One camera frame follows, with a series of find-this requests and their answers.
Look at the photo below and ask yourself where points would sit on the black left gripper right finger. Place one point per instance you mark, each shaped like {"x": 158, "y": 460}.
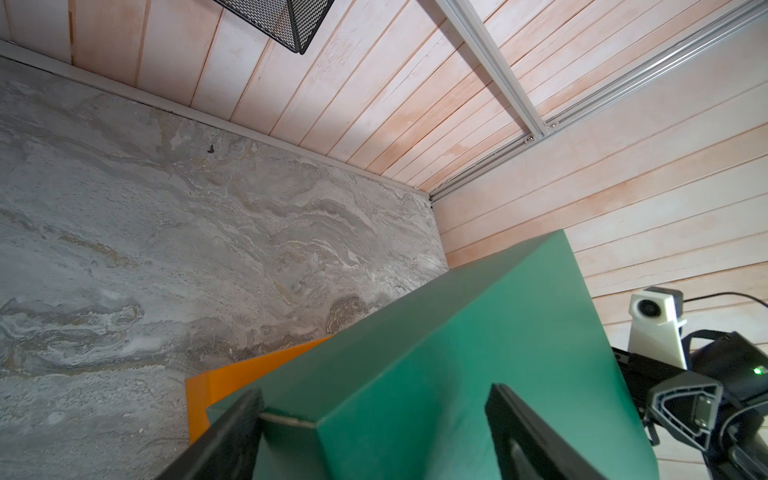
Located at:
{"x": 526, "y": 446}

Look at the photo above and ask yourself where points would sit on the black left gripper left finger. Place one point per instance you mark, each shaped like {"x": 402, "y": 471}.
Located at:
{"x": 228, "y": 449}

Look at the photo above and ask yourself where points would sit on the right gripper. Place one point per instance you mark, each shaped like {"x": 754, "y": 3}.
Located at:
{"x": 716, "y": 406}

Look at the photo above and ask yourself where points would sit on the green shoebox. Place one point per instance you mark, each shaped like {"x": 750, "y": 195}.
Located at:
{"x": 401, "y": 394}

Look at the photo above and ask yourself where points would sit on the orange shoebox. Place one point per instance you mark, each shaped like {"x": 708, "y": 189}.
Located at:
{"x": 205, "y": 389}

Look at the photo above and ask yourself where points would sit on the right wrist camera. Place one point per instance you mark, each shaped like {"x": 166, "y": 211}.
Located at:
{"x": 657, "y": 320}

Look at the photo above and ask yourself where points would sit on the aluminium rail frame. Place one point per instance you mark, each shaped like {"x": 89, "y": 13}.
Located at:
{"x": 570, "y": 60}

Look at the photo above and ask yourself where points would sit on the black wire mesh basket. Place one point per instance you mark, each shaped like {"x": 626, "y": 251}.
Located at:
{"x": 291, "y": 23}

